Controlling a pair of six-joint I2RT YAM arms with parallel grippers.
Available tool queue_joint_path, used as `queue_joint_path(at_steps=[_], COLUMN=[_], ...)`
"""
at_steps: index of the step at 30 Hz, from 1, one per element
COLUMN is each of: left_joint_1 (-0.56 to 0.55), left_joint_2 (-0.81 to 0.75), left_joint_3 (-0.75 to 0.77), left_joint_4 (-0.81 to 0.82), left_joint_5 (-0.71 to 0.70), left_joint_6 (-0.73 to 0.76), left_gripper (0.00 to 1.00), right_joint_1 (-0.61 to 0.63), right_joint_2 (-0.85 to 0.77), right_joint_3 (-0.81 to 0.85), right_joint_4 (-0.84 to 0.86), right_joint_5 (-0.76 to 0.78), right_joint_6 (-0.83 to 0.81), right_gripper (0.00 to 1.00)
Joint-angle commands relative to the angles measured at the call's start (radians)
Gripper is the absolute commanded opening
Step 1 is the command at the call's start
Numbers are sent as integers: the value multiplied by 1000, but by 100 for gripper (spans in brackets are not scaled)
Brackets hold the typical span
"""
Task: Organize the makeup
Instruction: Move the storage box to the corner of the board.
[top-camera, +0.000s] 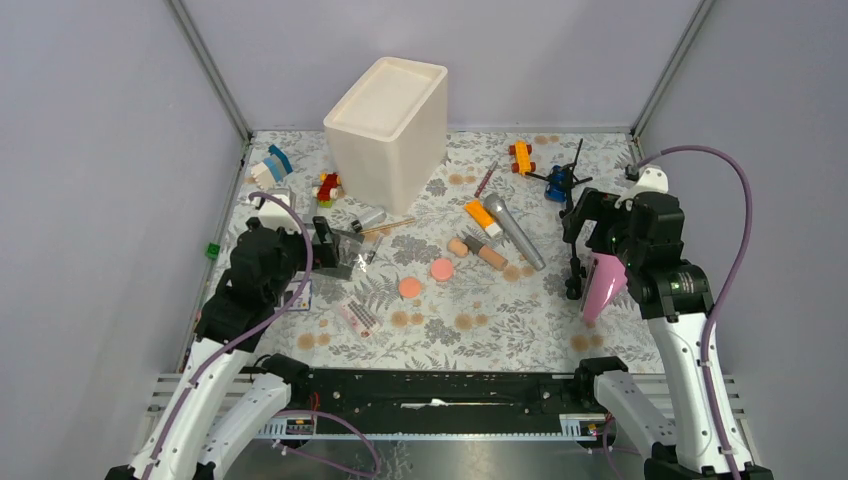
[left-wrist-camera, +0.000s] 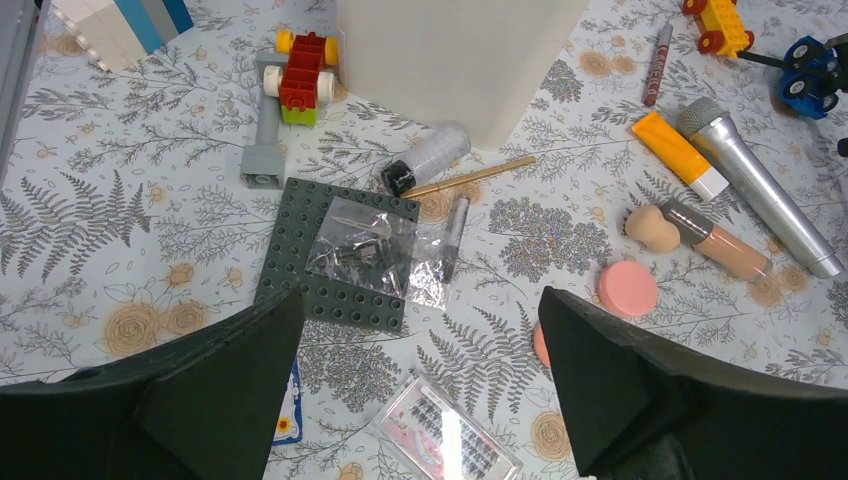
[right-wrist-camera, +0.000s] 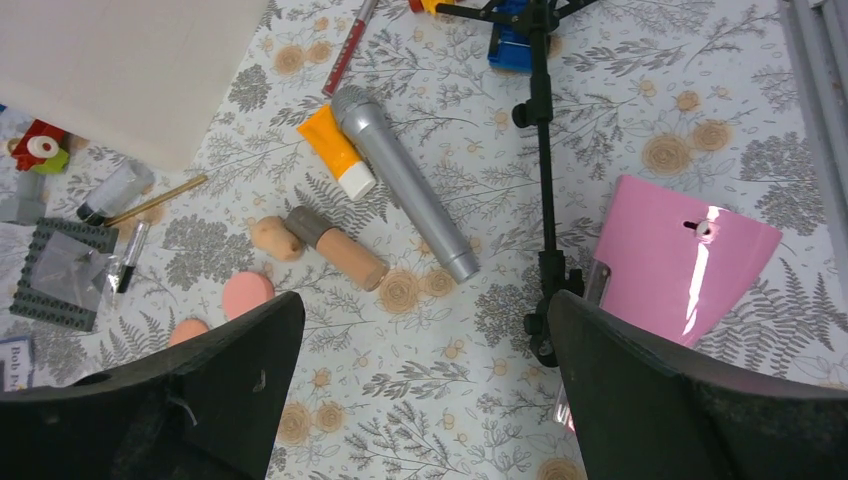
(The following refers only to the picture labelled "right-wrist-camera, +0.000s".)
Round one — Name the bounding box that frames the grey brick pillar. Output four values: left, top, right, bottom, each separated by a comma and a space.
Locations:
1, 171, 46, 226

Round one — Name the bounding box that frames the red lip gloss tube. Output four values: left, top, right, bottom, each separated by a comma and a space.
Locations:
322, 0, 378, 97

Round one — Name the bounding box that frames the red green white brick toy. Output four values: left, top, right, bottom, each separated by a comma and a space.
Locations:
6, 120, 69, 175

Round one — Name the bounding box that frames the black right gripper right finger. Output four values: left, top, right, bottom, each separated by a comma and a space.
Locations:
548, 291, 847, 479

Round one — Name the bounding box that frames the dark grey brick baseplate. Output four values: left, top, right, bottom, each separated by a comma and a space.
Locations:
10, 217, 118, 332

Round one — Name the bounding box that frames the blue toy brick car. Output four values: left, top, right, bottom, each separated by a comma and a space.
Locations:
484, 1, 558, 74

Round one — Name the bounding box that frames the beige foundation bottle grey cap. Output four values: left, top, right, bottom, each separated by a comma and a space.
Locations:
283, 206, 389, 292

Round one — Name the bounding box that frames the white drawer organizer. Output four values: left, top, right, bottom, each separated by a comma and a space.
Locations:
1, 1, 267, 171

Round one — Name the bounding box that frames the clear bottle black cap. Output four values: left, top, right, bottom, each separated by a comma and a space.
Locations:
76, 159, 155, 226

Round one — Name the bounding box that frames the beige makeup sponge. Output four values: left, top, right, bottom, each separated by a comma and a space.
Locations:
251, 216, 303, 262

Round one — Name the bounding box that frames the yellow red toy brick car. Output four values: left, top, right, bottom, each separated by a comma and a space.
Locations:
408, 0, 457, 15

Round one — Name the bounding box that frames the pink round makeup puff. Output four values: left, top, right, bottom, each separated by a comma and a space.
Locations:
221, 272, 274, 320

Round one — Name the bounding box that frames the clear black mascara tube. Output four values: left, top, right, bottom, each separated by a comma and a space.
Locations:
116, 221, 150, 294

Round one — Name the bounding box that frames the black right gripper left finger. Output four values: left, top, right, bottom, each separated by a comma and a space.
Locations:
1, 292, 305, 479

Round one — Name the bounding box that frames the pink plastic scoop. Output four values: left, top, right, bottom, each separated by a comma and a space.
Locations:
553, 174, 784, 432

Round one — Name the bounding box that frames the orange white cream tube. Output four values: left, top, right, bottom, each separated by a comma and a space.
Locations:
297, 104, 377, 201

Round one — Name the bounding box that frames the gold thin makeup pencil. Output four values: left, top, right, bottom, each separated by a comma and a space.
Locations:
103, 174, 208, 227

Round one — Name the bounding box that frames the clear bag with tweezers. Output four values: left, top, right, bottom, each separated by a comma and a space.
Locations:
30, 232, 123, 312

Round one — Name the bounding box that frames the silver toy microphone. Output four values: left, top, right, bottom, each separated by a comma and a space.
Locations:
330, 85, 479, 284

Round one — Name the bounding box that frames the orange round makeup puff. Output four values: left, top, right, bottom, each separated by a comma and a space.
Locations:
167, 318, 209, 347

